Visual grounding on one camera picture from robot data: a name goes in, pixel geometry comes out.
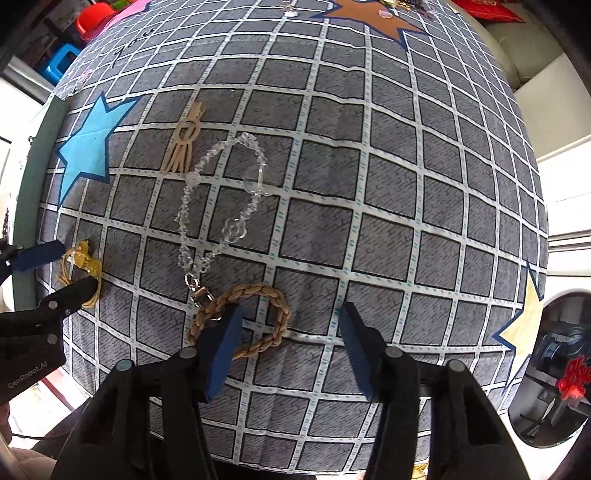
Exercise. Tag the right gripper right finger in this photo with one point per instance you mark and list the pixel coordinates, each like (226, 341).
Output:
(365, 347)

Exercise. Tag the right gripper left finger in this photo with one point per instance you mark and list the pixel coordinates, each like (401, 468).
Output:
(215, 348)

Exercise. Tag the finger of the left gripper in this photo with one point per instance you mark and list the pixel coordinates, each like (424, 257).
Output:
(67, 300)
(16, 258)

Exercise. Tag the beige wooden hair clip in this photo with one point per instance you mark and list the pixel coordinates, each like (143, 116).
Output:
(178, 157)

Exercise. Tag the white jewelry tray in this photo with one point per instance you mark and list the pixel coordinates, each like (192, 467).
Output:
(23, 174)

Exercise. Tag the grey checked star tablecloth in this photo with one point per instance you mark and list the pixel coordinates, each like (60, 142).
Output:
(400, 179)

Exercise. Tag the blue plastic stool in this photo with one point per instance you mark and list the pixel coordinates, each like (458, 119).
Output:
(58, 63)

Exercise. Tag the red plastic chair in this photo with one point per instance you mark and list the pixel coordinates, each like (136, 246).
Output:
(92, 19)

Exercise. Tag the beige sofa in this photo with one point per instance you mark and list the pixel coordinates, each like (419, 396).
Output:
(526, 49)

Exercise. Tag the red cushion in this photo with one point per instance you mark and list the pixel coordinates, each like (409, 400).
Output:
(489, 10)

